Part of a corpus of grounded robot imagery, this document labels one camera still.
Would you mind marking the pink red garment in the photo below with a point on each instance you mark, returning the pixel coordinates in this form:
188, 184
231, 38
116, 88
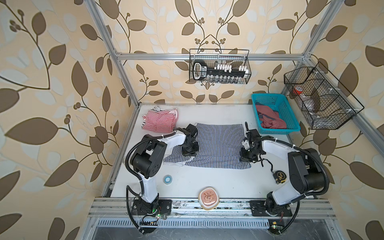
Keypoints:
271, 120

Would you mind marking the red white striped tank top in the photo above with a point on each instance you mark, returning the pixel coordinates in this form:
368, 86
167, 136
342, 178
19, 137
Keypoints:
163, 121

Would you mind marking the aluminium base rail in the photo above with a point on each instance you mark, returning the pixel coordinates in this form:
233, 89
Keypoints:
188, 213

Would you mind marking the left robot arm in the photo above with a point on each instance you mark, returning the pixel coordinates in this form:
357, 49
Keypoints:
143, 161

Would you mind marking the blue white striped tank top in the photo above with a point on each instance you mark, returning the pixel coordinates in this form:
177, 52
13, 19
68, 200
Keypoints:
219, 148

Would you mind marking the pink round dish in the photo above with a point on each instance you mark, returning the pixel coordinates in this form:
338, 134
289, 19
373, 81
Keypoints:
208, 198

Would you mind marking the black socket tool set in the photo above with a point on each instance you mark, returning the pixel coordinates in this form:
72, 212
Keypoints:
215, 72

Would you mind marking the teal plastic laundry basket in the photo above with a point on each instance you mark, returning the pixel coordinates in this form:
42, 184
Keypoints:
278, 103

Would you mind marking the blue tape roll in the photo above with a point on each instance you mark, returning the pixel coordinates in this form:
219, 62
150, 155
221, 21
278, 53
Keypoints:
167, 179

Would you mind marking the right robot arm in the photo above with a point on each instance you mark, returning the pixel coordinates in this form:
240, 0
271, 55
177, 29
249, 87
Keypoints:
307, 176

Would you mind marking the wire basket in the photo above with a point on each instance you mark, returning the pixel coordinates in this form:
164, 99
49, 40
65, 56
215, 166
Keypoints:
332, 102
224, 56

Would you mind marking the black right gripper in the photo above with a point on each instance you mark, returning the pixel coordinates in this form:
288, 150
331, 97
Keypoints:
242, 156

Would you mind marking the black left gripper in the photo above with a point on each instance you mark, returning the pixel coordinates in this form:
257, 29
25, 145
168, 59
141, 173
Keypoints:
185, 152

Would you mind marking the yellow black tape measure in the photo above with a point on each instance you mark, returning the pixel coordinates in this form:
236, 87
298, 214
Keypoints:
279, 176

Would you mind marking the aluminium frame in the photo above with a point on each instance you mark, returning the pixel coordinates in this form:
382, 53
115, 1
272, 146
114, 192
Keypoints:
325, 57

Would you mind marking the red capped plastic bottle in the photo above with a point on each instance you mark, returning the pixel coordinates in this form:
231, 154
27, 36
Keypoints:
299, 92

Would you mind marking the back wire basket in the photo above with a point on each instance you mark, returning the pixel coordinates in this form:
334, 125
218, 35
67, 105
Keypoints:
224, 56

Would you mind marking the right wire basket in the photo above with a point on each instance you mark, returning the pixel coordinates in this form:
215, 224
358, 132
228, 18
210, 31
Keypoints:
332, 102

